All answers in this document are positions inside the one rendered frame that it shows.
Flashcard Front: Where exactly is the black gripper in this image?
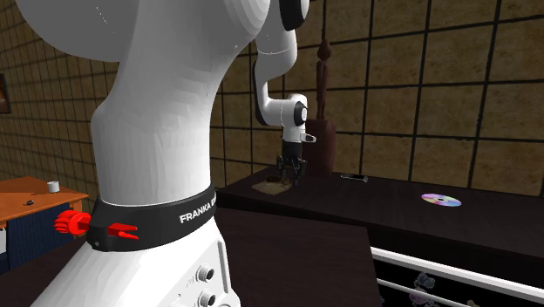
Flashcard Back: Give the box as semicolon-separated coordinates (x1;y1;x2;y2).
275;140;308;187

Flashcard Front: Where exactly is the tan flat mat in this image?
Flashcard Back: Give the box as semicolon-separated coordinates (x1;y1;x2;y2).
250;177;295;197

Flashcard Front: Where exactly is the dark brown wooden figure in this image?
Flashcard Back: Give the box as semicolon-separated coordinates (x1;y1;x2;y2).
303;38;337;178

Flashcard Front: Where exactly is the dark cabinet with white rails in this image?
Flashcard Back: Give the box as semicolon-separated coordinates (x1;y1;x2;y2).
215;166;544;307

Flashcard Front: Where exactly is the shiny compact disc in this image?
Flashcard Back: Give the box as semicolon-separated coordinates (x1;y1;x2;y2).
420;193;463;208

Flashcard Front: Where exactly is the orange desk with blue front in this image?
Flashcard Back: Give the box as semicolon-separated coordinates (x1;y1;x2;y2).
0;175;91;276

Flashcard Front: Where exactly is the dark framed wall picture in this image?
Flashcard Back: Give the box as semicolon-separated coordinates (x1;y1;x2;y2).
0;72;12;115

